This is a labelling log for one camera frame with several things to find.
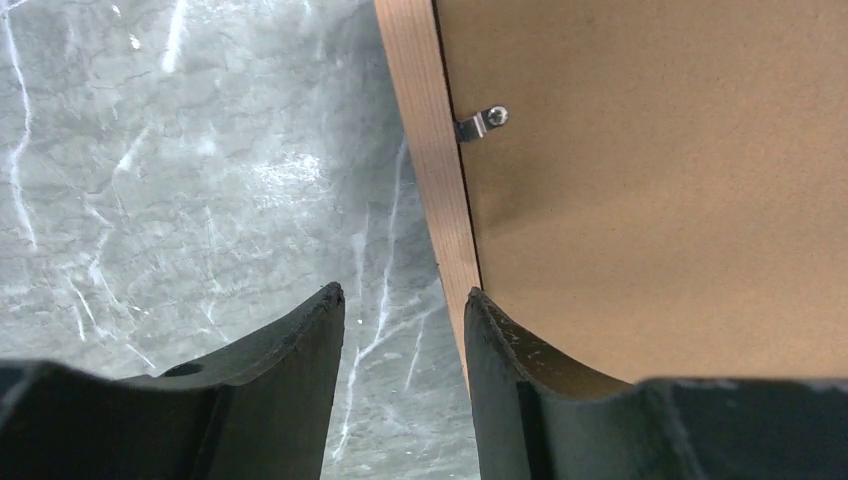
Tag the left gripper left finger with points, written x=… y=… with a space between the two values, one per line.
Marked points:
x=258 y=408

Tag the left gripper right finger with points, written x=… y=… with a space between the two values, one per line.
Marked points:
x=540 y=414

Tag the blue picture frame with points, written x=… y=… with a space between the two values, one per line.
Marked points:
x=656 y=188

